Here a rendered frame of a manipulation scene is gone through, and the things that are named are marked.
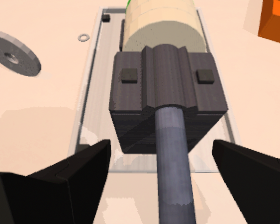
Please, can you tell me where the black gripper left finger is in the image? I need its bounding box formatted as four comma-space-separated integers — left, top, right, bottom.
0, 139, 111, 224

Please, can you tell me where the small grey ring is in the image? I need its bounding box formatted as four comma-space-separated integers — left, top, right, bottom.
77, 33, 90, 42

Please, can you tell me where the dark grey washer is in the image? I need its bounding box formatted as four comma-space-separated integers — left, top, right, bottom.
0, 31, 41, 77

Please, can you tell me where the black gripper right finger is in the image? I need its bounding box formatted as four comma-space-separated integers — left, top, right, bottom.
212, 139, 280, 224

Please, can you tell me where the orange rectangular tray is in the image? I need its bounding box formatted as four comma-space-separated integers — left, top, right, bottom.
257, 0, 280, 43

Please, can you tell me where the grey metal shaft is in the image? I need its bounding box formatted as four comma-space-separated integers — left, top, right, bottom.
155, 107, 196, 224

